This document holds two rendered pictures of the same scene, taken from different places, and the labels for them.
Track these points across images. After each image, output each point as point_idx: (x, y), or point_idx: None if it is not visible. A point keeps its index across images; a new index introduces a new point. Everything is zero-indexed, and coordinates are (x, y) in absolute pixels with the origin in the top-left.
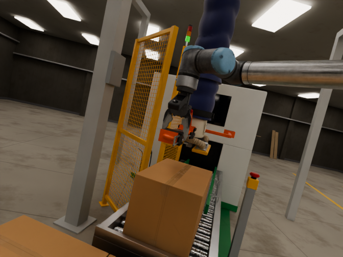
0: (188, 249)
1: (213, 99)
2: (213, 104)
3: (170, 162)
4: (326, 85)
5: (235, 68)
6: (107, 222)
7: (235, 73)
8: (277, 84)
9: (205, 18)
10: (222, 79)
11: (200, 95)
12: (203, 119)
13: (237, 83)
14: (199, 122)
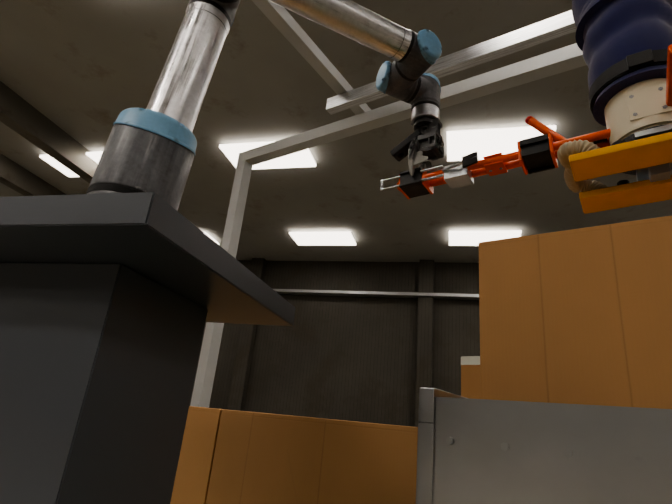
0: (480, 379)
1: (613, 38)
2: (621, 43)
3: None
4: (312, 19)
5: (394, 63)
6: None
7: (398, 65)
8: (360, 40)
9: None
10: (411, 78)
11: (589, 64)
12: (600, 95)
13: (409, 62)
14: (609, 107)
